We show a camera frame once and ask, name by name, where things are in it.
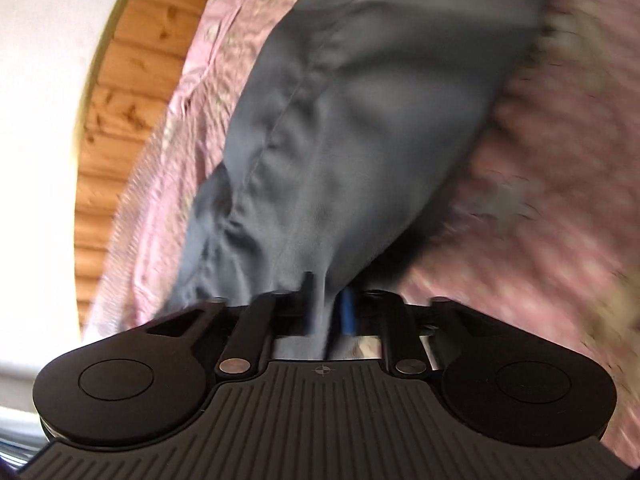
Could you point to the pink bear-print blanket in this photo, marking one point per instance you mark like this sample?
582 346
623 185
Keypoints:
550 185

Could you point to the grey pants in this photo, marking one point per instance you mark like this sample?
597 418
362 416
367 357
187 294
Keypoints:
350 135

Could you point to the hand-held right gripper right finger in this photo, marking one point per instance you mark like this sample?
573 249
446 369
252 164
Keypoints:
347 315

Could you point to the wooden headboard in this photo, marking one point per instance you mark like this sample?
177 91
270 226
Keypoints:
120 100

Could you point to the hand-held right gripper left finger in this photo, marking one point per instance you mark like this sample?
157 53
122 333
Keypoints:
305 310

